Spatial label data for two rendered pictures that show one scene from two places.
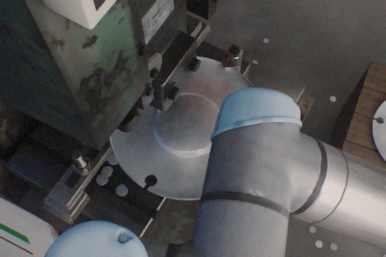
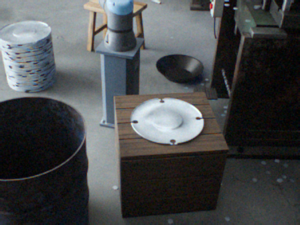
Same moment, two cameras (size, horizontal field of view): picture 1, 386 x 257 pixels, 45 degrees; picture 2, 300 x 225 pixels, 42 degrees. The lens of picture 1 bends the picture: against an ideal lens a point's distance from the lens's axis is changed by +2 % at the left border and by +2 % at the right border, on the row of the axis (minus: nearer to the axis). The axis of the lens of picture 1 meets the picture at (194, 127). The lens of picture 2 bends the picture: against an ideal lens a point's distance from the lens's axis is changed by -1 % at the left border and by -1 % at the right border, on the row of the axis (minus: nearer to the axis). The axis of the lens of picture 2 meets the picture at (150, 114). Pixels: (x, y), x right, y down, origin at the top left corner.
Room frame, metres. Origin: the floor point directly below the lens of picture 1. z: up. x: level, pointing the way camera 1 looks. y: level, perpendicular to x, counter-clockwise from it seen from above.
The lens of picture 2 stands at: (1.54, -1.37, 1.33)
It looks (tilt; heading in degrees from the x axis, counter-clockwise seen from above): 38 degrees down; 147
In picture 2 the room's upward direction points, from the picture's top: 3 degrees clockwise
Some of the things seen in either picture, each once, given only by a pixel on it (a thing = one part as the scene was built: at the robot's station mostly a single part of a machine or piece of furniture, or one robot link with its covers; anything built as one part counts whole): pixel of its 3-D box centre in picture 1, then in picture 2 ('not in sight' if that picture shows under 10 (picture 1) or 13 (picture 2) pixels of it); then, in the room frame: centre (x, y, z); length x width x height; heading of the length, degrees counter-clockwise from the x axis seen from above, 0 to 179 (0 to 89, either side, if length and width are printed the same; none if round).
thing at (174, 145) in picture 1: (188, 123); not in sight; (0.37, 0.01, 0.78); 0.29 x 0.29 x 0.01
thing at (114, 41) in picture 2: not in sight; (120, 34); (0.05, -0.59, 0.50); 0.15 x 0.15 x 0.10
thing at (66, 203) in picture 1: (80, 170); not in sight; (0.29, 0.21, 0.76); 0.17 x 0.06 x 0.10; 149
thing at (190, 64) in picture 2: not in sight; (179, 70); (-0.17, -0.07, 0.04); 0.30 x 0.30 x 0.07
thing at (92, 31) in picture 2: not in sight; (116, 27); (-0.65, -0.26, 0.16); 0.34 x 0.24 x 0.34; 32
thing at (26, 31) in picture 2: not in sight; (25, 31); (-0.55, -0.89, 0.32); 0.29 x 0.29 x 0.01
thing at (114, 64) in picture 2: not in sight; (120, 84); (0.05, -0.59, 0.23); 0.19 x 0.19 x 0.45; 44
